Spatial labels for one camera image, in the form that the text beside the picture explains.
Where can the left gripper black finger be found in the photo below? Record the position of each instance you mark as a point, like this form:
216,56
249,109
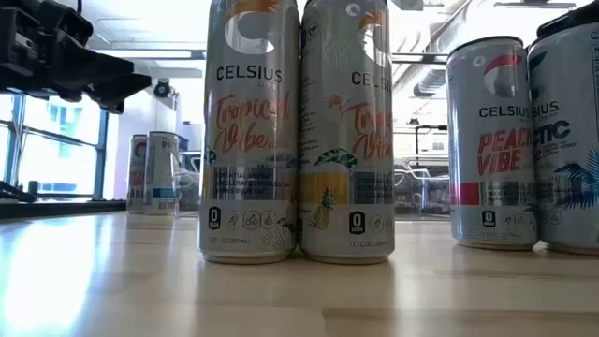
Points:
93,65
124,91

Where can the Celsius Peach Vibe can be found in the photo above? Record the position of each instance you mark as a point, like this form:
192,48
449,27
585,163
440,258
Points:
491,140
136,178

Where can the Celsius Arctic Vibe can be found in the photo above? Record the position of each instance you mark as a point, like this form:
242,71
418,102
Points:
161,173
566,140

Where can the Celsius Tropical Vibe can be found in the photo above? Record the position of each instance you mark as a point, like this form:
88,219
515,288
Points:
346,140
248,140

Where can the black round ceiling speaker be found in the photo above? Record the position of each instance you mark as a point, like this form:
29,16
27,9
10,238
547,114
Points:
162,88

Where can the long ceiling light fixture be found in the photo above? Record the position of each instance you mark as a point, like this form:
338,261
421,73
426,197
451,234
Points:
150,54

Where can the large dark-framed window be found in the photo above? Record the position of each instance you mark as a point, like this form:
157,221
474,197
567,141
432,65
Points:
61,154

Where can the clear plastic bin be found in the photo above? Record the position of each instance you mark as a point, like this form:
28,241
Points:
421,206
189,187

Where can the dark ceiling box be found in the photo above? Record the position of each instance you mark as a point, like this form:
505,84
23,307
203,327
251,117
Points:
407,4

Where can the black ceiling track rail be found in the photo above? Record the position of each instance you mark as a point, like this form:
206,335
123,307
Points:
533,4

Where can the black aluminium table frame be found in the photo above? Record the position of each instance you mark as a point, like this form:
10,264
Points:
61,209

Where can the black frame strut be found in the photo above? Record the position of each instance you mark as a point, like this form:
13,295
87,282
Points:
14,193

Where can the silver ceiling air duct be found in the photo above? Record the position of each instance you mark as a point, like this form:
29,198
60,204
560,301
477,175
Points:
423,82

